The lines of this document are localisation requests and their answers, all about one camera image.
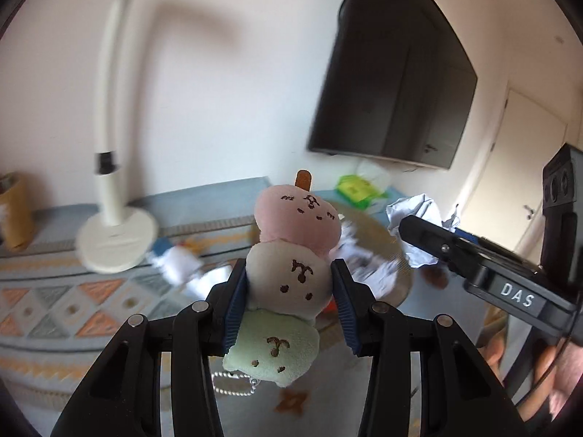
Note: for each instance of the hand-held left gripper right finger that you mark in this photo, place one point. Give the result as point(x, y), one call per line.
point(348, 314)

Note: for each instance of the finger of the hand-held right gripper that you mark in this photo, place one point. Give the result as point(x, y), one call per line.
point(432, 241)

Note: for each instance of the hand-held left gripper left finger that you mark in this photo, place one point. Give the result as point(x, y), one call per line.
point(234, 309)

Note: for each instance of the white paper ball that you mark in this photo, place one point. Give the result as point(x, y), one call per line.
point(423, 211)
point(369, 277)

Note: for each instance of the three-ball dango plush toy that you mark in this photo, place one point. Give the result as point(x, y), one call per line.
point(282, 277)

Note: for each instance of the person's right hand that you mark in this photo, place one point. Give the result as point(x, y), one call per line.
point(544, 368)

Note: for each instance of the blue and white plush toy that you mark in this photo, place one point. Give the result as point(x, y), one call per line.
point(177, 261)

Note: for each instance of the green packet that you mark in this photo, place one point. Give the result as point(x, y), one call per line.
point(360, 189)

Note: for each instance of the white door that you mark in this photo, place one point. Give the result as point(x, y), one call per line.
point(514, 159)

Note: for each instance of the patterned rug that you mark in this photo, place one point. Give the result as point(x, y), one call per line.
point(68, 318)

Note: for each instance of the black television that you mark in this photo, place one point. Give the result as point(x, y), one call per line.
point(396, 77)

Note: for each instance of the white floor lamp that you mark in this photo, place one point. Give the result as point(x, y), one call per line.
point(114, 145)

